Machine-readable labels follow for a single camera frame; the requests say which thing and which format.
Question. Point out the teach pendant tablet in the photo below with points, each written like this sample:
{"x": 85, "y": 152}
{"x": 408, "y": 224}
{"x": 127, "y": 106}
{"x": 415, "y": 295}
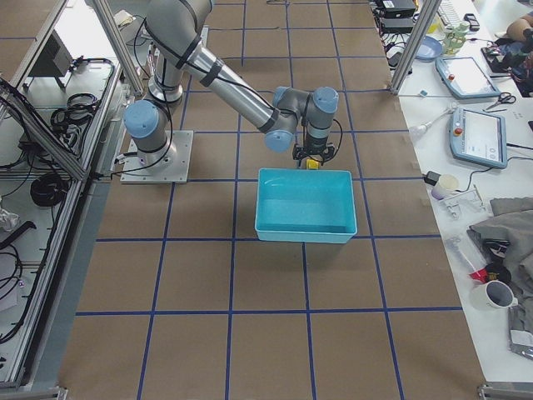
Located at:
{"x": 478, "y": 137}
{"x": 465, "y": 79}

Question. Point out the white grey mug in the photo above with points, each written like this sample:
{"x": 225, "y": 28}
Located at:
{"x": 492, "y": 295}

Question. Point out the far teach pendant tablet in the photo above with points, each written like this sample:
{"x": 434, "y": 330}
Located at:
{"x": 465, "y": 79}

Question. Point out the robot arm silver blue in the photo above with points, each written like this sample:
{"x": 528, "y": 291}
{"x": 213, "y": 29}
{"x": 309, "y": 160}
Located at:
{"x": 294, "y": 119}

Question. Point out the near teach pendant tablet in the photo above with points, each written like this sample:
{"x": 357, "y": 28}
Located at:
{"x": 478, "y": 137}

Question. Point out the blue plate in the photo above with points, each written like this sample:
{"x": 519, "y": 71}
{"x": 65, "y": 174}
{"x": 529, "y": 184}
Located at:
{"x": 429, "y": 50}

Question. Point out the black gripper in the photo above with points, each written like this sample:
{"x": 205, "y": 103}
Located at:
{"x": 315, "y": 152}

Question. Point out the grey cloth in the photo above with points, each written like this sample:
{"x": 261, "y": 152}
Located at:
{"x": 511, "y": 222}

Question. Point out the aluminium frame post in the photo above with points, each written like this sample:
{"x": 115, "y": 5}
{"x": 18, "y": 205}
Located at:
{"x": 427, "y": 13}

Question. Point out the turquoise plastic bin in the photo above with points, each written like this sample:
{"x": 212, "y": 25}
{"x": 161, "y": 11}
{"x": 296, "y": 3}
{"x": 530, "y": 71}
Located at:
{"x": 310, "y": 206}

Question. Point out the scissors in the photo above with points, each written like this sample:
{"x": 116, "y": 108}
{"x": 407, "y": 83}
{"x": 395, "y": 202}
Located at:
{"x": 504, "y": 98}

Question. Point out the grey electronics box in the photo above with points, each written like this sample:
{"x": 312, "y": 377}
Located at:
{"x": 54, "y": 61}

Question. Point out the yellow beetle toy car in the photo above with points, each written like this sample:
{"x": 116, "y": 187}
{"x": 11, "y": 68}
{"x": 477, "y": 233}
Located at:
{"x": 312, "y": 164}

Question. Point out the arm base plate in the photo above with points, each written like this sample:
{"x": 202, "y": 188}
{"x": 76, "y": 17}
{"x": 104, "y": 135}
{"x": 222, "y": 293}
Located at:
{"x": 170, "y": 164}

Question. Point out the black power adapter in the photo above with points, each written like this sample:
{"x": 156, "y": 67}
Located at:
{"x": 431, "y": 178}

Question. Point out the white paper cup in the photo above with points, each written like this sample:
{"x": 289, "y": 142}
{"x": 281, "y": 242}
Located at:
{"x": 445, "y": 185}

